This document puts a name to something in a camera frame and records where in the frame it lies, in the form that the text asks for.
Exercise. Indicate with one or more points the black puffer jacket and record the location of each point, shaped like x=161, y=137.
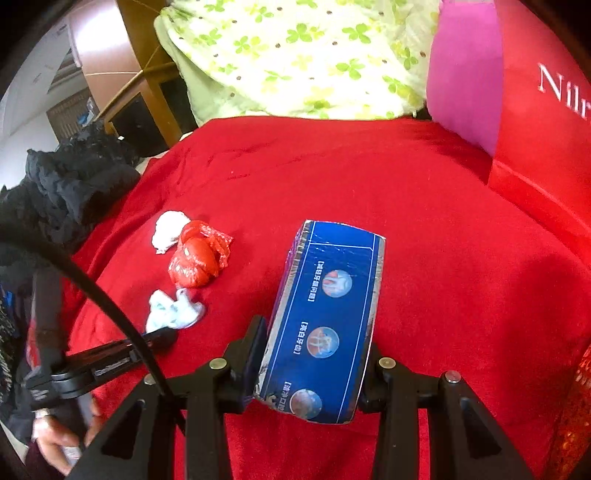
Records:
x=69, y=184

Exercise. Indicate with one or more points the red mesh basket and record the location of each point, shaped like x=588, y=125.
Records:
x=577, y=415

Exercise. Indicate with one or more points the red fleece blanket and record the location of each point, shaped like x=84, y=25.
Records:
x=369, y=175

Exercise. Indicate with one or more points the brown lattice door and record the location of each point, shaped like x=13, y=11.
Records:
x=64, y=120

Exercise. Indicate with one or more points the white blue wrapper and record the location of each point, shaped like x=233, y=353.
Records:
x=173, y=311

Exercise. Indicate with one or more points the blue toothpaste box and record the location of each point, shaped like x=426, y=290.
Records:
x=323, y=300

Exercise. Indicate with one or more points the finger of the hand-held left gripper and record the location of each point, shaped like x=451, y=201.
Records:
x=159, y=339

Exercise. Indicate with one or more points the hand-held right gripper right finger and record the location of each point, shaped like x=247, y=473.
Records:
x=374, y=392

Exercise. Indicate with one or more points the person's left hand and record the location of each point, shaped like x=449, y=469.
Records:
x=57, y=438

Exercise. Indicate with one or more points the red plastic bag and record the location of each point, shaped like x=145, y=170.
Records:
x=194, y=263

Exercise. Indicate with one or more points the dark wooden cabinet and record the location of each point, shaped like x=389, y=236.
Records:
x=138, y=120

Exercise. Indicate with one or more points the white tissue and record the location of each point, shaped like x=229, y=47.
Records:
x=168, y=228

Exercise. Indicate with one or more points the red and pink paper bag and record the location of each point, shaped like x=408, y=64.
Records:
x=531, y=138

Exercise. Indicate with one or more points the green clover print quilt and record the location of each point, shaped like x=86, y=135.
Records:
x=300, y=46

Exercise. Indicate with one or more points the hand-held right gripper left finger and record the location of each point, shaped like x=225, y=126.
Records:
x=247, y=369

